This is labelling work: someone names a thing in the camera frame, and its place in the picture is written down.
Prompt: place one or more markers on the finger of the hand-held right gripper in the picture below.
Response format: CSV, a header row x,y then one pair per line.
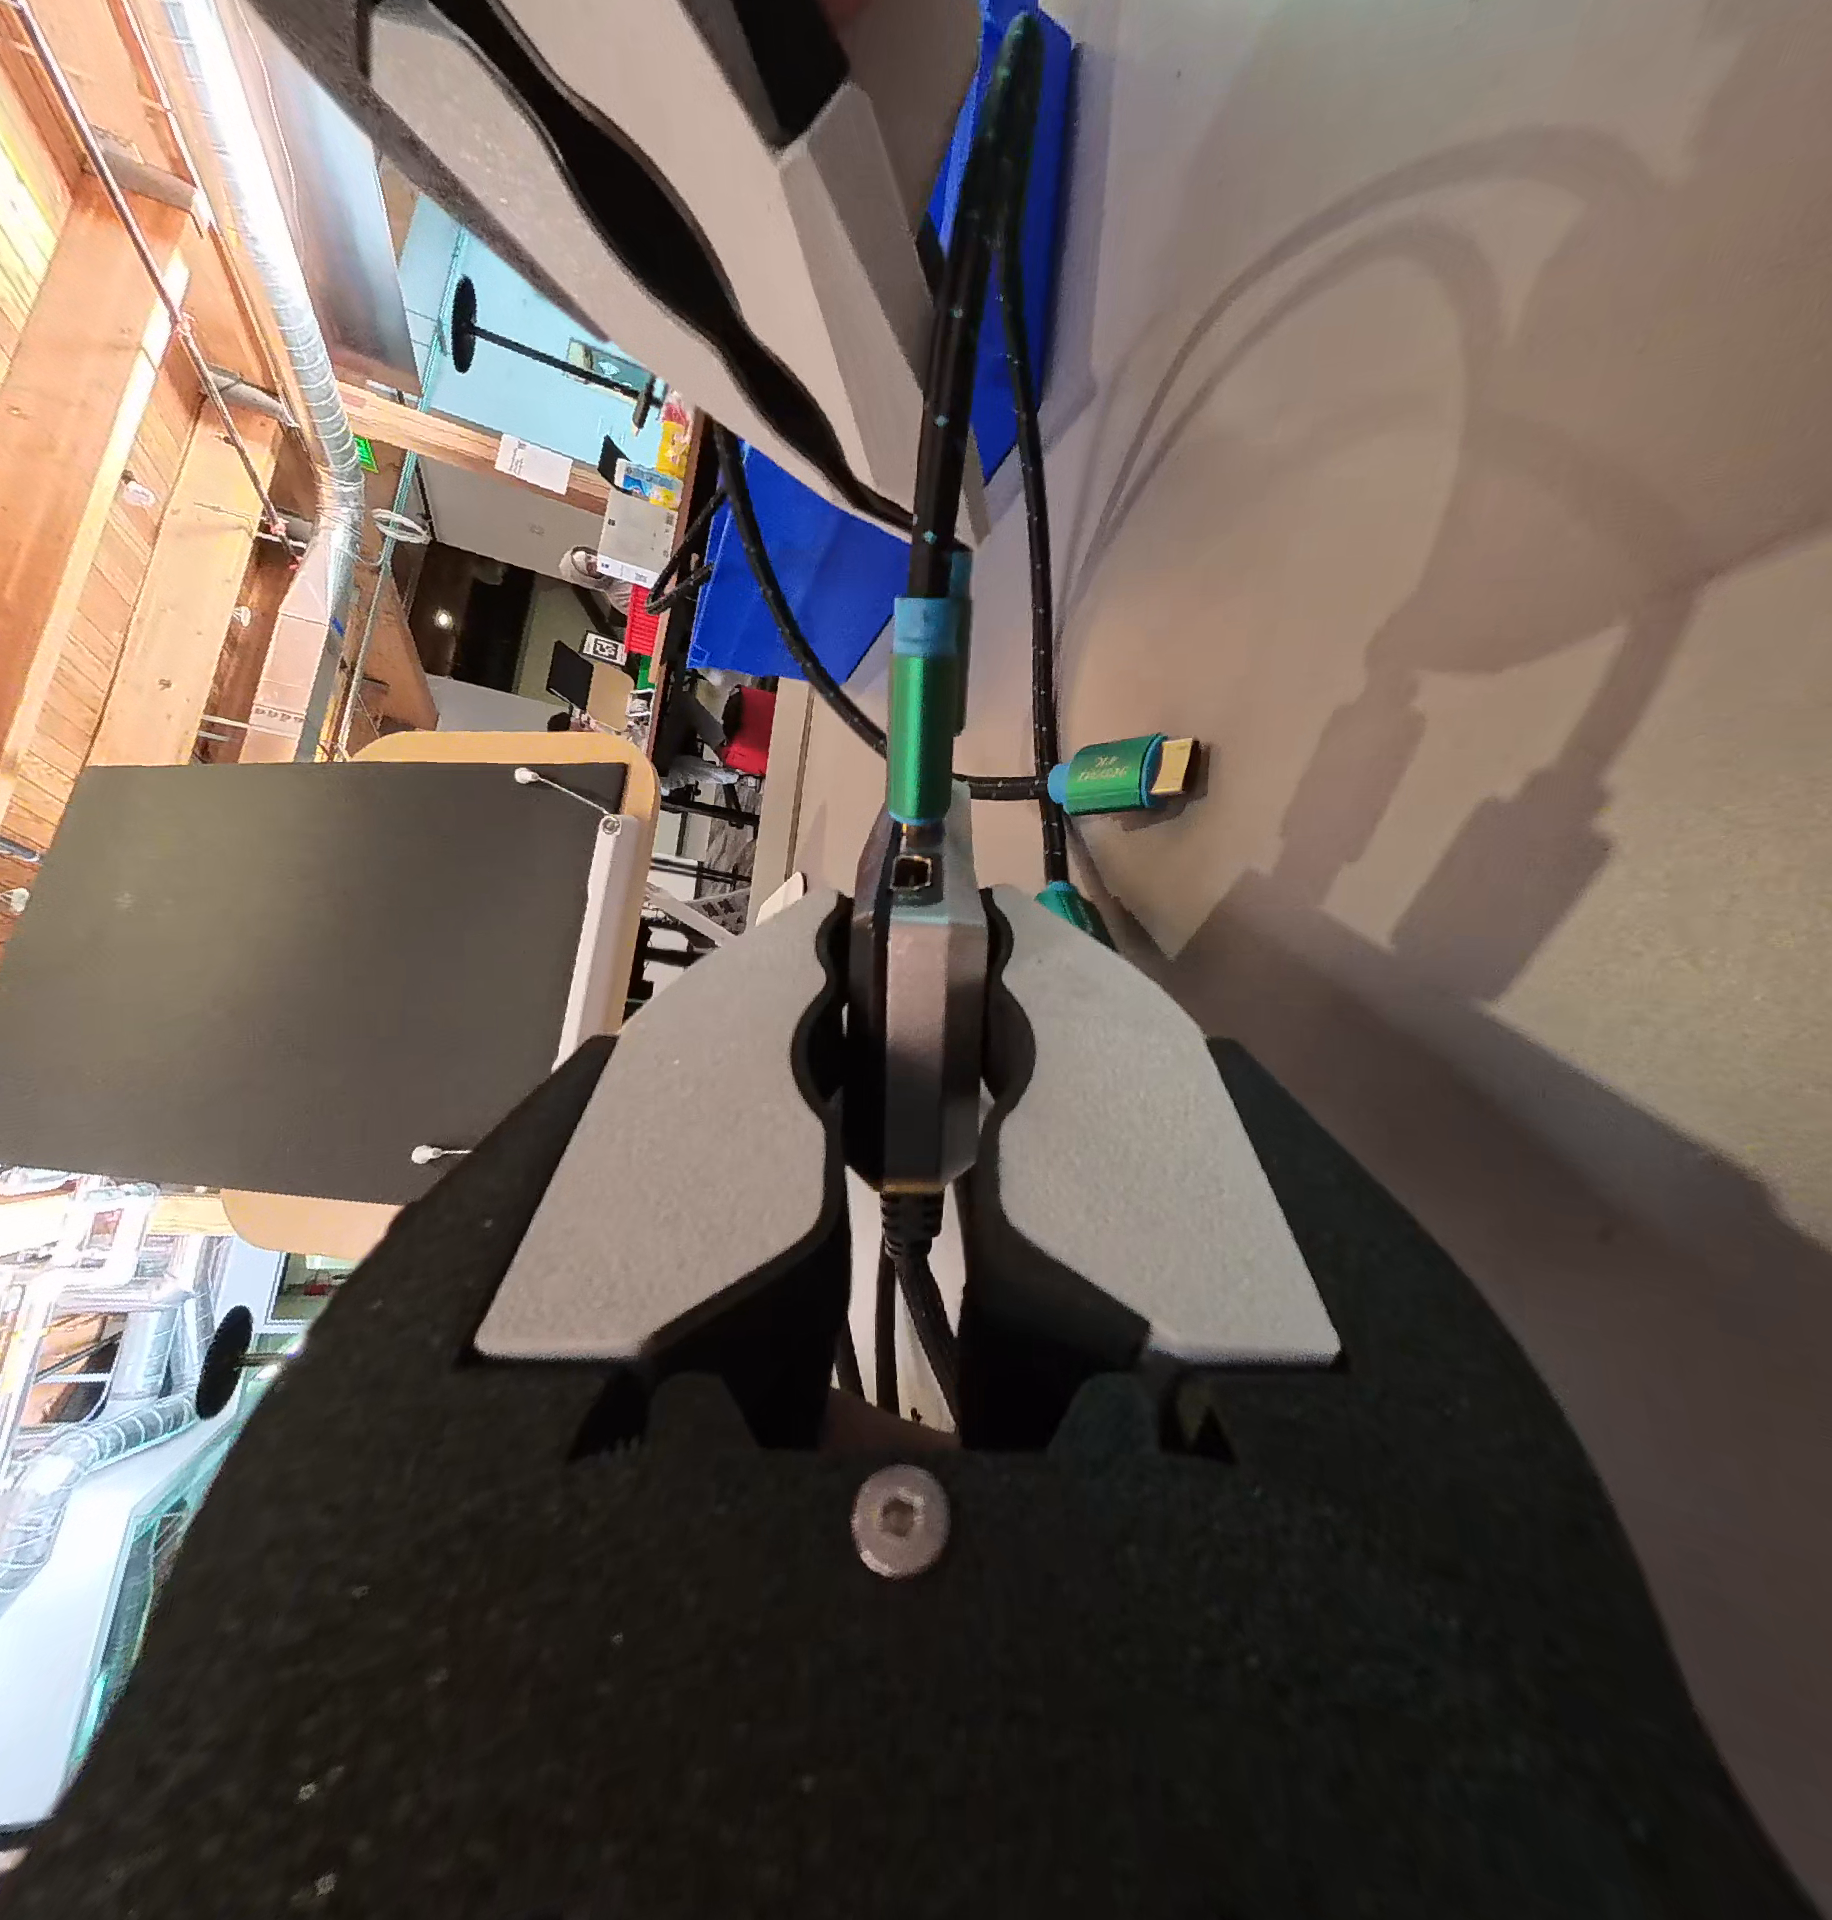
x,y
828,211
529,211

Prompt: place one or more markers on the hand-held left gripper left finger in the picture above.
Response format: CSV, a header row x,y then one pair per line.
x,y
649,1200

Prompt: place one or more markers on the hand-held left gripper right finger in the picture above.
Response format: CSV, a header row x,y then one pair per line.
x,y
1174,1200

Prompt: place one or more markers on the blue plastic bin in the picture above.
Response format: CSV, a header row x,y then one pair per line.
x,y
1024,271

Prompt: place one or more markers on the black round disc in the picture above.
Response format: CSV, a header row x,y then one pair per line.
x,y
461,323

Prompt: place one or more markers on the white panel stand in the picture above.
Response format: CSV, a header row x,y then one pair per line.
x,y
603,901

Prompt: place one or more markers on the wooden-framed black panel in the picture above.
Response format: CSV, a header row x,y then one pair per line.
x,y
259,961

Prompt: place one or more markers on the red box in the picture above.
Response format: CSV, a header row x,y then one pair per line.
x,y
748,727

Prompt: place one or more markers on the silver ventilation duct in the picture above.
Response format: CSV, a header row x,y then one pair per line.
x,y
273,271

